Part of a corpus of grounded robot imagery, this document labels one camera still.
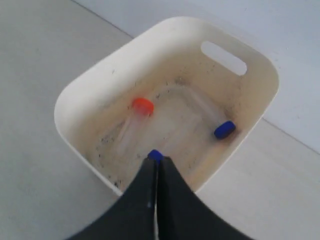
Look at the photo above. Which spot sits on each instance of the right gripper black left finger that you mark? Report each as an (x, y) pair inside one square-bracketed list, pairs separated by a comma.
[(132, 216)]

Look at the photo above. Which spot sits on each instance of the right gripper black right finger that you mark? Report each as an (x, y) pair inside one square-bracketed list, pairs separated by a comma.
[(181, 215)]

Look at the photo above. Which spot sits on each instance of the blue-capped tube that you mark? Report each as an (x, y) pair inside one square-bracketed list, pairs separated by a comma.
[(204, 106), (155, 155)]

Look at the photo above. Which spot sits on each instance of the orange-capped tube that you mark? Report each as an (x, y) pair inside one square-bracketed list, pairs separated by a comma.
[(141, 110)]

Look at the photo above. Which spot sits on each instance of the cream bin with picture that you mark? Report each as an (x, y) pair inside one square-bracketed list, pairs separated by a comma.
[(180, 51)]

